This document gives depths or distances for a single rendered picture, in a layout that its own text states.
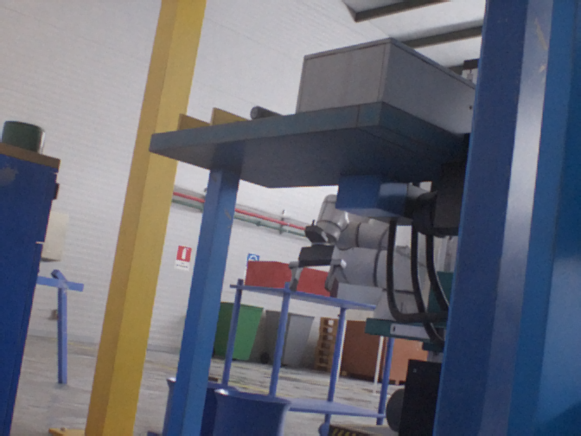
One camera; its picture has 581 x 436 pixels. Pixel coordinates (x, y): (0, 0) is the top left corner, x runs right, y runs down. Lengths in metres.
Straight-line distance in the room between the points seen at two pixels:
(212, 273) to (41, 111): 10.74
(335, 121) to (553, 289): 0.55
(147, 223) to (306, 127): 2.23
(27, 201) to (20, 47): 10.82
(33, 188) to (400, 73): 0.89
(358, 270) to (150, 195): 1.19
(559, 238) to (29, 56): 11.78
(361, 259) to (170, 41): 1.52
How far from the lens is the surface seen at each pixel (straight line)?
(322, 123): 1.59
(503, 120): 0.88
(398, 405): 1.90
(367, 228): 2.75
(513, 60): 0.90
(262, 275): 4.55
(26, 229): 1.93
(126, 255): 3.79
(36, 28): 12.89
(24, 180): 1.93
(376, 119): 1.50
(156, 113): 3.85
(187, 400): 2.07
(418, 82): 1.60
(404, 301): 2.98
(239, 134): 1.78
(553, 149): 1.30
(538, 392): 1.25
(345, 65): 1.61
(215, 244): 2.07
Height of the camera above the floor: 0.62
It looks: 8 degrees up
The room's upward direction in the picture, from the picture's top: 9 degrees clockwise
